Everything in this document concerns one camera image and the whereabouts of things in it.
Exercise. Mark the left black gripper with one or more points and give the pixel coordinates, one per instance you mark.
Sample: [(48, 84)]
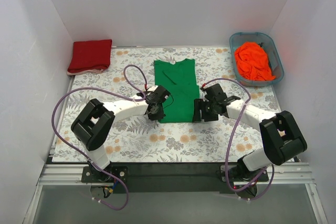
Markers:
[(156, 111)]

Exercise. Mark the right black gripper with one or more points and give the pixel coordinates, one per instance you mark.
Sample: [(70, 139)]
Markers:
[(206, 111)]

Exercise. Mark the green t-shirt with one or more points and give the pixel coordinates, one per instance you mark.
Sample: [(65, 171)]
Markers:
[(180, 80)]

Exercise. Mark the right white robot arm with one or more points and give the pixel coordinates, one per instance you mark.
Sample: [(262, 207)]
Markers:
[(280, 134)]

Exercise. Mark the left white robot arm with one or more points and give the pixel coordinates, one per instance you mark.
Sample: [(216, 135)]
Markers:
[(93, 124)]

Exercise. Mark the floral table mat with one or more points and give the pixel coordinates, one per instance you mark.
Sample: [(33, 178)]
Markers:
[(138, 139)]

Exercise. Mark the folded pink cloth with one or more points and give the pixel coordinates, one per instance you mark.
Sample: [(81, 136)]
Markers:
[(74, 72)]

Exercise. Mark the orange t-shirt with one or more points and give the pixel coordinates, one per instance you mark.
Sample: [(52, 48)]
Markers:
[(252, 62)]

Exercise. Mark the folded red t-shirt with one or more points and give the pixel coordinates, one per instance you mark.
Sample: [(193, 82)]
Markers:
[(93, 54)]

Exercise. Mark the blue plastic bin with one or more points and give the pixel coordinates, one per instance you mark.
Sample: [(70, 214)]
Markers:
[(267, 44)]

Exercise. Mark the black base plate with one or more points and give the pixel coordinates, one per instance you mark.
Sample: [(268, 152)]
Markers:
[(171, 177)]

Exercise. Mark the aluminium frame rail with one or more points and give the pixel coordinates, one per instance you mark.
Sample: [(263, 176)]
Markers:
[(71, 174)]

